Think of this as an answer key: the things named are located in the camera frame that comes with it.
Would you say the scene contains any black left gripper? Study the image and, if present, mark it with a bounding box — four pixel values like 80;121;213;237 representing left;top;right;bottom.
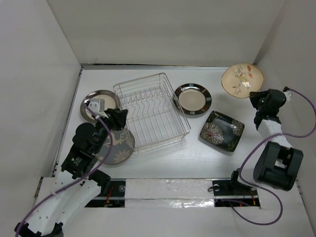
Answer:
93;108;127;153

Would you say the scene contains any beige plate leaf pattern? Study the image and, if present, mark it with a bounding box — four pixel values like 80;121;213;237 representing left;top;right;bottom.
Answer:
221;63;264;99

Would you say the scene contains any black square floral plate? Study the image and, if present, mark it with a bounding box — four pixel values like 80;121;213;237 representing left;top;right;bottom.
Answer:
199;111;245;152

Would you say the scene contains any cream plate black striped rim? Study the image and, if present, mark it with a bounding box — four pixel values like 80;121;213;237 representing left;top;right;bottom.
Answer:
173;83;212;115

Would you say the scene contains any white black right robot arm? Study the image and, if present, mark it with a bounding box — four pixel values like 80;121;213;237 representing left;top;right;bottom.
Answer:
249;89;304;191

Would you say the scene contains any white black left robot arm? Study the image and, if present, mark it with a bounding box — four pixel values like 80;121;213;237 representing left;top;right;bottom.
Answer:
14;109;128;237

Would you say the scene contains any cream plate brown metallic rim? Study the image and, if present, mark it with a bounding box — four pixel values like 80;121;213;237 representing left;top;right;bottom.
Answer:
80;90;119;123

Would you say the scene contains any grey plate tree pattern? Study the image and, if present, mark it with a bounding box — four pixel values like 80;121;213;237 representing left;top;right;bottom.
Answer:
103;128;135;165

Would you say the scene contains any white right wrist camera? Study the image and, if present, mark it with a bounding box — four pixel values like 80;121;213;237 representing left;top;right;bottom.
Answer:
283;86;292;102

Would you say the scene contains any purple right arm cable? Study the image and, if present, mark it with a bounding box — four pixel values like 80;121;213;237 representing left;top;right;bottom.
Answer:
232;88;316;226

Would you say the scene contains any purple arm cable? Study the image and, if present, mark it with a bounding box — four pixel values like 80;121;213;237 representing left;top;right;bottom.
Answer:
14;103;114;235
232;88;316;226

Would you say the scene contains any steel wire dish rack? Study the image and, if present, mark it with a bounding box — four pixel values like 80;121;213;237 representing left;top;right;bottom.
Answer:
113;73;191;153

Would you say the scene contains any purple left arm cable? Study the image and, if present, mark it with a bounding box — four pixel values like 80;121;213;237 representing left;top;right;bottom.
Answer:
14;103;114;235

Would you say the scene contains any silver front table rail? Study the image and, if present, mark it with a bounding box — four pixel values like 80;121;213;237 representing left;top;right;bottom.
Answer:
86;178;260;208

